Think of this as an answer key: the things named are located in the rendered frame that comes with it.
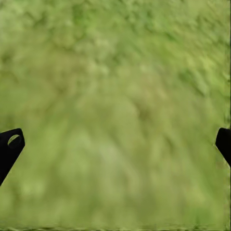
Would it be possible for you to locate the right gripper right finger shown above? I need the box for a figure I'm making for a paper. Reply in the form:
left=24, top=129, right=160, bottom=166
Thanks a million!
left=216, top=128, right=231, bottom=166

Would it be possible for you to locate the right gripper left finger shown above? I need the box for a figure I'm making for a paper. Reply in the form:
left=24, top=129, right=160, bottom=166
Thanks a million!
left=0, top=128, right=25, bottom=186

